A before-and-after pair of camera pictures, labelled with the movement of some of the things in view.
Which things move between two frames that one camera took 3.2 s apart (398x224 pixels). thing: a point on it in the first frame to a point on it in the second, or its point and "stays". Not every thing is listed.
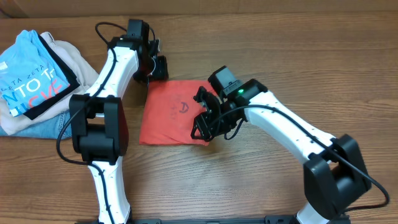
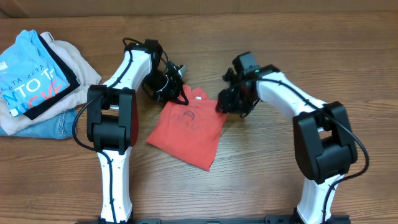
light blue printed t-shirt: (29, 74) stays
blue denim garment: (51, 127) stays
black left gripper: (161, 74) to (170, 96)
